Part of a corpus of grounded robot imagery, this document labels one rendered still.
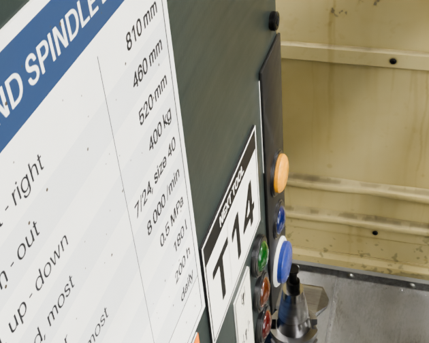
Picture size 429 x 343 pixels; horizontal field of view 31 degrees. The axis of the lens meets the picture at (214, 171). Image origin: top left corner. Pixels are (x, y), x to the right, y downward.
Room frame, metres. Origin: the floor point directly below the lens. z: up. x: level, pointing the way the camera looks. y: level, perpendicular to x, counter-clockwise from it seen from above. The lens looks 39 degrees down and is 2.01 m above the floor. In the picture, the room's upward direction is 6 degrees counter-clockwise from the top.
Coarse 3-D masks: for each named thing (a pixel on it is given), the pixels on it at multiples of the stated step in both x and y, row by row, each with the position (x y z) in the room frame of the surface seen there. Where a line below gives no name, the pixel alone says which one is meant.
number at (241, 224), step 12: (252, 168) 0.33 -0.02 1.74; (252, 180) 0.33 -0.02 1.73; (252, 192) 0.33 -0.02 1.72; (240, 204) 0.31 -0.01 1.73; (252, 204) 0.33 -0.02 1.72; (240, 216) 0.30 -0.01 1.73; (252, 216) 0.32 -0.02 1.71; (228, 228) 0.28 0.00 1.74; (240, 228) 0.30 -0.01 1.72; (252, 228) 0.32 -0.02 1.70; (240, 240) 0.30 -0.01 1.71; (240, 252) 0.30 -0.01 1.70
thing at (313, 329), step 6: (276, 312) 0.66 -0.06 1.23; (312, 312) 0.66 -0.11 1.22; (276, 318) 0.65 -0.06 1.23; (312, 318) 0.65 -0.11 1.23; (312, 324) 0.65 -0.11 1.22; (270, 330) 0.63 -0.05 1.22; (276, 330) 0.63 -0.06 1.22; (312, 330) 0.63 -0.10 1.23; (276, 336) 0.62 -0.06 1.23; (282, 336) 0.62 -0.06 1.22; (306, 336) 0.62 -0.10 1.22; (312, 336) 0.62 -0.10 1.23; (276, 342) 0.62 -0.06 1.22; (282, 342) 0.62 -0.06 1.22; (288, 342) 0.61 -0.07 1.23; (294, 342) 0.61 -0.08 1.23; (300, 342) 0.61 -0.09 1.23; (306, 342) 0.61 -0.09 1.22; (312, 342) 0.62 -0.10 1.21
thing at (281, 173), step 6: (282, 156) 0.38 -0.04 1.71; (282, 162) 0.37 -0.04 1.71; (288, 162) 0.38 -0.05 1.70; (276, 168) 0.37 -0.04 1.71; (282, 168) 0.37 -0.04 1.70; (288, 168) 0.38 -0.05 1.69; (276, 174) 0.37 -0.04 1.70; (282, 174) 0.37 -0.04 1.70; (276, 180) 0.36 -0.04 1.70; (282, 180) 0.37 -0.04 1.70; (276, 186) 0.36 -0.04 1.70; (282, 186) 0.37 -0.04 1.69; (276, 192) 0.37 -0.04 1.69
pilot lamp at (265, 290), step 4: (264, 280) 0.33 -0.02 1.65; (268, 280) 0.34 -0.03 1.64; (264, 284) 0.33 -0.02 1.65; (268, 284) 0.33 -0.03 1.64; (264, 288) 0.33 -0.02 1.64; (268, 288) 0.33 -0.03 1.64; (264, 292) 0.33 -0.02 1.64; (268, 292) 0.33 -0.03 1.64; (264, 296) 0.32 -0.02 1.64; (268, 296) 0.33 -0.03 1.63; (260, 300) 0.32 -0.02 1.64; (264, 300) 0.32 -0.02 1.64; (264, 304) 0.32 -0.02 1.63
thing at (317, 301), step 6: (282, 288) 0.71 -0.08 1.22; (306, 288) 0.71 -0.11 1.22; (312, 288) 0.71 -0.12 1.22; (318, 288) 0.71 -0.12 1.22; (306, 294) 0.70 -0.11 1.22; (312, 294) 0.70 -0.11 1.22; (318, 294) 0.69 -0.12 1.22; (324, 294) 0.69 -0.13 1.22; (306, 300) 0.69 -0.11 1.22; (312, 300) 0.69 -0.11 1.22; (318, 300) 0.68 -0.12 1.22; (324, 300) 0.68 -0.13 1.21; (276, 306) 0.68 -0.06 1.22; (312, 306) 0.67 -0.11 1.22; (318, 306) 0.67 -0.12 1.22; (324, 306) 0.67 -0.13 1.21; (318, 312) 0.66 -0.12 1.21
